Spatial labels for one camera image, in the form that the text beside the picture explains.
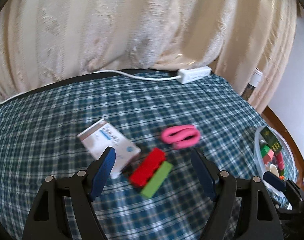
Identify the dark green tea box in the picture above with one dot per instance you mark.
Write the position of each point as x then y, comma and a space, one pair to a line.
271, 140

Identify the cream curtain right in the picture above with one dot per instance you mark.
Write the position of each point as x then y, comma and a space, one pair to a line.
260, 36

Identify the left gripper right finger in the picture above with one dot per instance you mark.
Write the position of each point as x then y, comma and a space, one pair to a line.
257, 217

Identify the white tower heater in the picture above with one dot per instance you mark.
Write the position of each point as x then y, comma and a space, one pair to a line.
253, 83

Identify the red toy brick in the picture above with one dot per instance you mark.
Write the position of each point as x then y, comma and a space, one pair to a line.
147, 168

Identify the blue plaid tablecloth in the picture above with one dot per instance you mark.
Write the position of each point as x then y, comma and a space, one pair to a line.
38, 137

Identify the white medicine box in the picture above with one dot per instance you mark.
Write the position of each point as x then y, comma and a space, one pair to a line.
101, 135

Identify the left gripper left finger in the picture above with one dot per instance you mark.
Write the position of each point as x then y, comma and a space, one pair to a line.
48, 218

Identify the cream patterned curtain left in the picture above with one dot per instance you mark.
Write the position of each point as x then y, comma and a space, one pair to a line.
47, 41

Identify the clear plastic bowl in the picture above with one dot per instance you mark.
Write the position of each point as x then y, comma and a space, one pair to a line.
290, 171

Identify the pink foam roller straight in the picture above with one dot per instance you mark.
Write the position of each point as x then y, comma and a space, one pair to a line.
281, 159

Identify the white power strip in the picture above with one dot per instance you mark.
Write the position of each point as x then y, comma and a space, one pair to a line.
190, 75

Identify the plain green toy brick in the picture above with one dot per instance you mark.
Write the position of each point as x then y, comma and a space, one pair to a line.
157, 180

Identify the pink and green block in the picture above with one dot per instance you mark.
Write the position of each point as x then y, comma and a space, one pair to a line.
267, 154

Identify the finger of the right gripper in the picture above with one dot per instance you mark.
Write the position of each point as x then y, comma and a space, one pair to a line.
274, 181

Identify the white ceramic cup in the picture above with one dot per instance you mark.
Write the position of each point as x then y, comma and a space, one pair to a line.
273, 169

